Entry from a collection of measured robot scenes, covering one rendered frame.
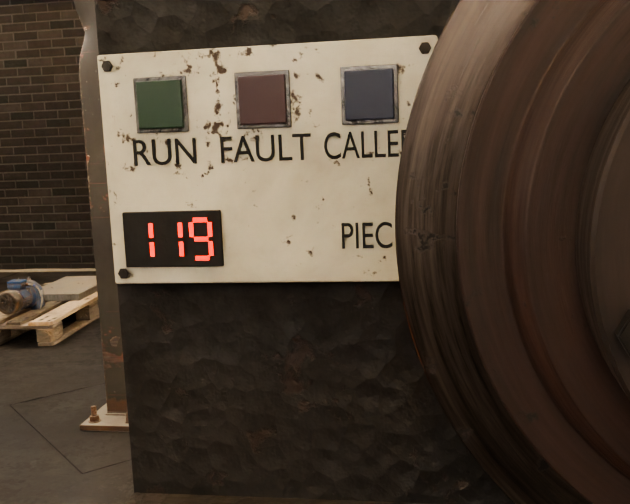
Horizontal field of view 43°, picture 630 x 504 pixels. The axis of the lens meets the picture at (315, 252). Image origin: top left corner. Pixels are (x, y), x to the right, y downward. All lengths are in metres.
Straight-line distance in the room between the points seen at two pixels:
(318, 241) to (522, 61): 0.23
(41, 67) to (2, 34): 0.45
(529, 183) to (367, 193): 0.20
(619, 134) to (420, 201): 0.13
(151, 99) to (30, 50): 6.87
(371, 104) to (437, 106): 0.14
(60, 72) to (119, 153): 6.72
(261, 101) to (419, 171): 0.18
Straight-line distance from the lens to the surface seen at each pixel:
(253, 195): 0.61
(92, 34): 3.32
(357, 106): 0.59
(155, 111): 0.63
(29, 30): 7.51
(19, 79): 7.53
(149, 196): 0.64
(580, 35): 0.44
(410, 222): 0.46
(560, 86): 0.43
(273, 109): 0.60
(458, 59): 0.46
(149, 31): 0.66
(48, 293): 5.42
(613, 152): 0.38
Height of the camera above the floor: 1.18
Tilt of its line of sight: 9 degrees down
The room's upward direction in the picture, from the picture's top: 2 degrees counter-clockwise
